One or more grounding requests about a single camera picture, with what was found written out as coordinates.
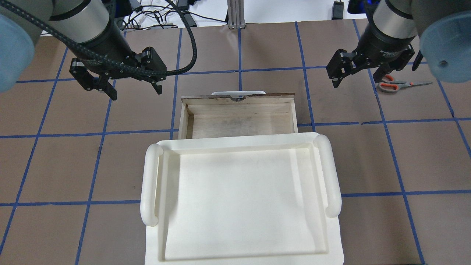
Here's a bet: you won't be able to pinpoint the aluminium frame post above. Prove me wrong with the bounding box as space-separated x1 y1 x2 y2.
227 0 246 29

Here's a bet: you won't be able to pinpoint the grey orange scissors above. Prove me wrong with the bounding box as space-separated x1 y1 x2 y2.
376 74 433 93

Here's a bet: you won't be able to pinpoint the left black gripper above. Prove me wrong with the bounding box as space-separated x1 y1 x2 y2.
70 47 167 101

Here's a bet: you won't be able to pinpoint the wooden drawer with white handle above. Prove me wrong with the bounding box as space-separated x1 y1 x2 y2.
178 91 298 139

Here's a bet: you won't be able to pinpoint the black braided cable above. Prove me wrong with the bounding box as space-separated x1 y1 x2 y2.
0 0 198 77

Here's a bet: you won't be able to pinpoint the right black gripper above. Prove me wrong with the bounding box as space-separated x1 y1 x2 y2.
326 42 414 93

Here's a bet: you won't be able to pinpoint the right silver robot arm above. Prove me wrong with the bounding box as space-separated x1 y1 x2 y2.
326 0 471 88

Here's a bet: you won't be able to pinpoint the white plastic storage bin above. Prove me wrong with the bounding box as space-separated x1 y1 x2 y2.
140 132 344 265

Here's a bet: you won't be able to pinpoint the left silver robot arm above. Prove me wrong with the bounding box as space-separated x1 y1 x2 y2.
1 0 167 100

